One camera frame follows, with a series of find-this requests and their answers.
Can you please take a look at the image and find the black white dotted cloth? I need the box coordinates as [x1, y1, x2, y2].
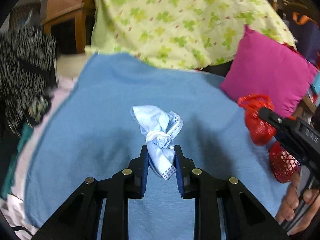
[0, 26, 59, 138]

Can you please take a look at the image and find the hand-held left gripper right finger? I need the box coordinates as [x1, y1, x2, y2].
[174, 145, 290, 240]

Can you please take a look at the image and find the blue face mask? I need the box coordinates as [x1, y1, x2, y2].
[130, 105, 184, 181]

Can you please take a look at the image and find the teal cloth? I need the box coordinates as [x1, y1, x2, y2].
[1, 124, 34, 195]

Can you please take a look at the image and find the green clover print blanket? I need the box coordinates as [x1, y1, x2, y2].
[85, 0, 297, 70]

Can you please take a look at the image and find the pink pillow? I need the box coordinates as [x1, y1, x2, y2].
[220, 25, 318, 118]

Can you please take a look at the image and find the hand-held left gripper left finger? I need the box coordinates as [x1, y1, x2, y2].
[32, 145, 150, 240]

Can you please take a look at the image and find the blue towel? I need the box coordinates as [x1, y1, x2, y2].
[24, 52, 288, 240]

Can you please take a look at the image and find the red plastic bag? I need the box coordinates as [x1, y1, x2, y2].
[237, 94, 278, 146]

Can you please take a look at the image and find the person's right hand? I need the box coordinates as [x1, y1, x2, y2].
[275, 173, 320, 235]

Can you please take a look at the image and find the navy blue bag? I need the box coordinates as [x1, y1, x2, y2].
[285, 4, 320, 67]

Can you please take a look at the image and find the wooden furniture frame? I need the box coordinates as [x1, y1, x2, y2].
[41, 0, 97, 54]

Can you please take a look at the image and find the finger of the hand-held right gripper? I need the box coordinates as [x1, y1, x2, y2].
[275, 129, 309, 165]
[258, 106, 297, 137]

